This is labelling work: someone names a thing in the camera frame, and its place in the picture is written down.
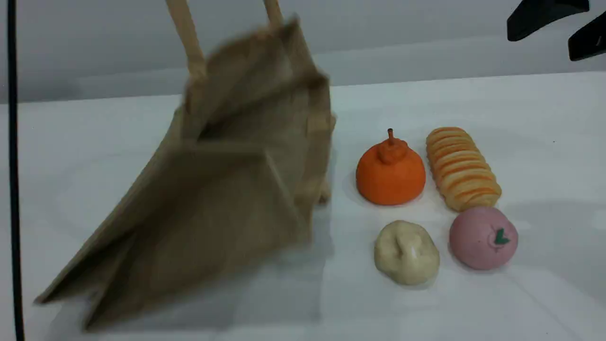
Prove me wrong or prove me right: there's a brown jute tote bag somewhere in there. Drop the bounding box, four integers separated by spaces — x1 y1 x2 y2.
33 0 337 332

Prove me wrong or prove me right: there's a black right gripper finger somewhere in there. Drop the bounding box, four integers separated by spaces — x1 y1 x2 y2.
568 10 606 61
507 0 590 42

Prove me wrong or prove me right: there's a pink peach shaped bun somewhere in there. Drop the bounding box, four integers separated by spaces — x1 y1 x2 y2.
449 206 519 271

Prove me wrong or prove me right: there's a cream egg yolk pastry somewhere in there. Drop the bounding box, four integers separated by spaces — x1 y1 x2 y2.
374 220 441 287

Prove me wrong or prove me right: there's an orange tangerine shaped bun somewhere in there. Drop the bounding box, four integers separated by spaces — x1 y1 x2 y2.
356 128 427 206

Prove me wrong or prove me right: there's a long striped bread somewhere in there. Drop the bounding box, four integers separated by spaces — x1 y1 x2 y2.
425 126 502 212

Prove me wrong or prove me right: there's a thick black vertical cable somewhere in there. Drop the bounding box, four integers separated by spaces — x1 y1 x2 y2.
6 0 25 341

